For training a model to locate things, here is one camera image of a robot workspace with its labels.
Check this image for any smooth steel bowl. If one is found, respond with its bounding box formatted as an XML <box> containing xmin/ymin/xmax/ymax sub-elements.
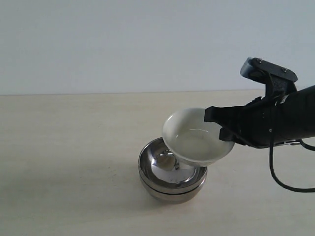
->
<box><xmin>139</xmin><ymin>169</ymin><xmax>207</xmax><ymax>205</ymax></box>

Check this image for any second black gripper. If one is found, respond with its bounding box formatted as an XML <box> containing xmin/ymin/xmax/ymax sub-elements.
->
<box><xmin>204</xmin><ymin>92</ymin><xmax>302</xmax><ymax>149</ymax></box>

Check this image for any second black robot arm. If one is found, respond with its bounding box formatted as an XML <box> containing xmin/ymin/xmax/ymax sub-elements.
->
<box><xmin>204</xmin><ymin>87</ymin><xmax>315</xmax><ymax>148</ymax></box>

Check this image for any ribbed steel bowl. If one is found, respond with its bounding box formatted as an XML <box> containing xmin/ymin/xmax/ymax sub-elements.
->
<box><xmin>138</xmin><ymin>137</ymin><xmax>207</xmax><ymax>195</ymax></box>

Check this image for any cream ceramic bowl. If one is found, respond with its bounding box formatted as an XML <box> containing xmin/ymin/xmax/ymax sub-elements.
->
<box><xmin>161</xmin><ymin>107</ymin><xmax>235</xmax><ymax>167</ymax></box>

